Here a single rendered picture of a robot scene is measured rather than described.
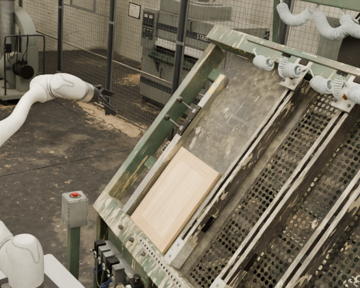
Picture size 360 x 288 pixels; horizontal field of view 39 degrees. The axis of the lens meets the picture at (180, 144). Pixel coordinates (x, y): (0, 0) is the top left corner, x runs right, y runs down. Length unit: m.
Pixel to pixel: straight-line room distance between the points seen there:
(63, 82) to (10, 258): 0.80
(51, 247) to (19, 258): 1.91
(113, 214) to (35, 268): 0.72
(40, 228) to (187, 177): 2.08
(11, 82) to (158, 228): 5.44
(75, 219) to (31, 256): 0.69
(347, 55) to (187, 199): 1.16
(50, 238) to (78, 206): 1.43
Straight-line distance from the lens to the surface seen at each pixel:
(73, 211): 2.95
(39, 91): 2.41
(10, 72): 7.77
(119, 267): 2.68
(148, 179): 2.85
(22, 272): 2.37
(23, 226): 4.53
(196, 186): 2.60
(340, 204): 2.05
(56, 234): 4.41
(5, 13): 7.94
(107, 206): 3.01
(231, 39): 2.93
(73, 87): 2.32
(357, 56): 2.88
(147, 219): 2.75
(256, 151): 2.42
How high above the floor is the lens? 2.30
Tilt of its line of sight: 21 degrees down
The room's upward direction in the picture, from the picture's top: 6 degrees clockwise
